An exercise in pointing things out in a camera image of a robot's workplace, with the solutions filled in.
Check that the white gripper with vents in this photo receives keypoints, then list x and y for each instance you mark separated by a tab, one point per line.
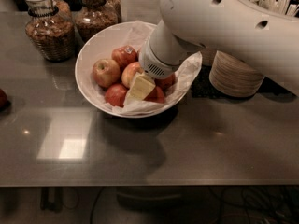
154	64

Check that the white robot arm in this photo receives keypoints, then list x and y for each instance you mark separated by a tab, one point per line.
261	38

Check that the red front right apple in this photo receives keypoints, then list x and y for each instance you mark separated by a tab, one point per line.
156	96

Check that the yellow-red center apple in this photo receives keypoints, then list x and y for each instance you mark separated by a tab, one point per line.
129	72

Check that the yellow-red apple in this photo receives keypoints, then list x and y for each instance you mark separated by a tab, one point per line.
129	72
106	72

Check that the dark red right apple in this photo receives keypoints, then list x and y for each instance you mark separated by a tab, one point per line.
166	82

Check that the red front left apple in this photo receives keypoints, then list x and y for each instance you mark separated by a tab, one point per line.
115	94

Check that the red apple with sticker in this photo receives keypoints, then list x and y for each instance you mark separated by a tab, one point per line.
124	55

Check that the yellow-red left apple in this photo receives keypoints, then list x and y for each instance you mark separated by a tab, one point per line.
106	72

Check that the white ceramic bowl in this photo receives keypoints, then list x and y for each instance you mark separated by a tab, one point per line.
93	47

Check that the white crumpled paper liner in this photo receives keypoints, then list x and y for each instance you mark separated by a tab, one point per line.
187	75

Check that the back stack paper bowls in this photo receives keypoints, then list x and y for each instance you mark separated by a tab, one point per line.
208	56

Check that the white paper sign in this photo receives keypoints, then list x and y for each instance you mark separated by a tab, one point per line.
140	10

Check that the back glass granola jar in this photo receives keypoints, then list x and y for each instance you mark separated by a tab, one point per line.
95	16

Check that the glass granola jar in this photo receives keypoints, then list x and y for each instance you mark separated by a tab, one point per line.
95	16
51	32

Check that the front glass granola jar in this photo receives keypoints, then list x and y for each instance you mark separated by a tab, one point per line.
51	32

